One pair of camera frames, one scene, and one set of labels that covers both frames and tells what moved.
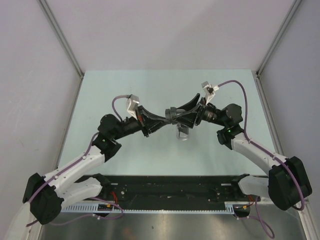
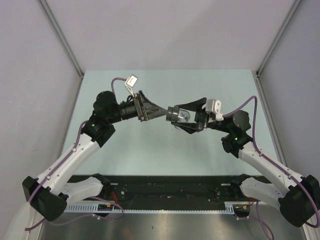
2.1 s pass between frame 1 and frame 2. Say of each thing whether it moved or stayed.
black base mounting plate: stayed
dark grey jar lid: stayed
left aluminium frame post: stayed
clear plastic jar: moved
